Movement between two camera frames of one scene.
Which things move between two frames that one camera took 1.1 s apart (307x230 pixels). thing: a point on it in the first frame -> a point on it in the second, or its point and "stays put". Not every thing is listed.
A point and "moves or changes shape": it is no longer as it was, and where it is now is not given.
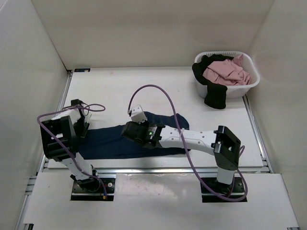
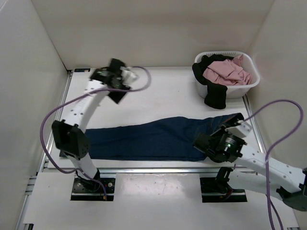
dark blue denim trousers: (111, 142) moves or changes shape
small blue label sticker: (82, 70) stays put
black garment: (216, 94) stays put
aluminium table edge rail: (40, 173) stays put
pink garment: (228, 72) stays put
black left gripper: (82, 134) -> (117, 98)
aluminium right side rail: (262, 149) stays put
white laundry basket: (232, 91) stays put
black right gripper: (146, 123) -> (220, 131)
